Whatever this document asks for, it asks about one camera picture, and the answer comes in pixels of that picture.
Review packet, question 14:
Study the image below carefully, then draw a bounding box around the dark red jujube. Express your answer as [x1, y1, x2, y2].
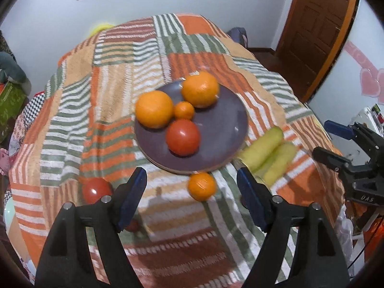
[124, 218, 140, 233]

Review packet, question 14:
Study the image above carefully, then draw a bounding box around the white sliding wardrobe door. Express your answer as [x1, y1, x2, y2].
[309, 0, 383, 124]

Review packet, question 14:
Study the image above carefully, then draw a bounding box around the yellow corn cob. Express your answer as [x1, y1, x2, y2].
[238, 126, 284, 172]
[254, 142, 298, 189]

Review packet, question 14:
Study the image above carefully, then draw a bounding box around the red tomato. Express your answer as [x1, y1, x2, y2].
[165, 119, 201, 157]
[82, 178, 113, 204]

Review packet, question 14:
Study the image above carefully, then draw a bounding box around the striped patchwork blanket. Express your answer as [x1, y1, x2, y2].
[9, 14, 344, 287]

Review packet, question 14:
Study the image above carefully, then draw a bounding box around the purple round plate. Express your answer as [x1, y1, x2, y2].
[135, 85, 249, 175]

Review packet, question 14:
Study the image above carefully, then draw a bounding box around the small tangerine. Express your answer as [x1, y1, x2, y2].
[174, 101, 195, 120]
[187, 172, 216, 202]

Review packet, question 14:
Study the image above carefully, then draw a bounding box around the blue grey backpack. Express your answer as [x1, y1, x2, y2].
[227, 27, 248, 48]

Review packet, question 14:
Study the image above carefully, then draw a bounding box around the large orange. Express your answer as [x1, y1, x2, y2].
[181, 71, 220, 108]
[135, 90, 174, 129]

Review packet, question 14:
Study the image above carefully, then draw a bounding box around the checkered floral quilt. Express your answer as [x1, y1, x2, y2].
[1, 91, 45, 175]

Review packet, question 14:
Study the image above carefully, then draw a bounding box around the mint green bowl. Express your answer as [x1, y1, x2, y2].
[3, 197, 15, 232]

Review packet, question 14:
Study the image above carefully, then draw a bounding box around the red tomato front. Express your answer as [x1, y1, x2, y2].
[165, 119, 201, 157]

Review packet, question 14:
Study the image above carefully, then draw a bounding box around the brown wooden door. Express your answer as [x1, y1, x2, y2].
[277, 0, 357, 102]

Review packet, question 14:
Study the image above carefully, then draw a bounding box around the green storage box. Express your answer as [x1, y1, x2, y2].
[0, 83, 27, 126]

